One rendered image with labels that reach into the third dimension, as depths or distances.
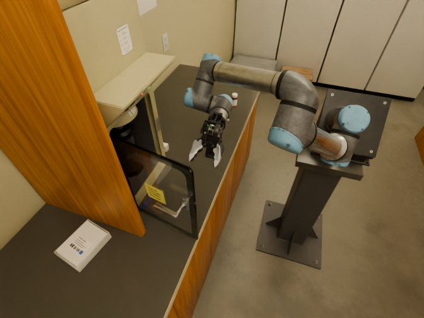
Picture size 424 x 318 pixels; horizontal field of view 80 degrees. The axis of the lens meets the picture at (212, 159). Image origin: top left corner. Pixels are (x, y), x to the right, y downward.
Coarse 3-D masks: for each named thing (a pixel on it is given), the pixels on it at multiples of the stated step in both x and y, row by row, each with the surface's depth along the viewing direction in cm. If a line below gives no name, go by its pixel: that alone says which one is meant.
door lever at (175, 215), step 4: (156, 204) 80; (160, 204) 80; (180, 204) 80; (184, 204) 79; (156, 208) 80; (160, 208) 79; (164, 208) 79; (180, 208) 79; (184, 208) 81; (164, 212) 79; (168, 212) 78; (172, 212) 78; (176, 212) 78; (172, 216) 77; (176, 216) 77
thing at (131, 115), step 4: (132, 108) 93; (136, 108) 97; (128, 112) 91; (132, 112) 93; (136, 112) 95; (124, 116) 90; (128, 116) 91; (132, 116) 92; (124, 120) 90; (128, 120) 91; (116, 124) 89; (120, 124) 90; (124, 124) 90
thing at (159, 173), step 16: (128, 144) 73; (128, 160) 79; (144, 160) 74; (160, 160) 70; (128, 176) 87; (144, 176) 81; (160, 176) 76; (176, 176) 71; (192, 176) 67; (144, 192) 89; (176, 192) 77; (192, 192) 72; (144, 208) 99; (176, 208) 85; (192, 208) 79; (176, 224) 94; (192, 224) 86
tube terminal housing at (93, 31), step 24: (96, 0) 63; (120, 0) 70; (72, 24) 58; (96, 24) 64; (120, 24) 73; (96, 48) 66; (120, 48) 75; (144, 48) 87; (96, 72) 68; (120, 72) 78; (144, 96) 99; (120, 120) 83
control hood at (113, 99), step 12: (144, 60) 83; (156, 60) 83; (168, 60) 83; (132, 72) 78; (144, 72) 78; (156, 72) 78; (108, 84) 73; (120, 84) 73; (132, 84) 73; (144, 84) 73; (96, 96) 68; (108, 96) 68; (120, 96) 68; (132, 96) 68; (108, 108) 66; (120, 108) 65; (108, 120) 70
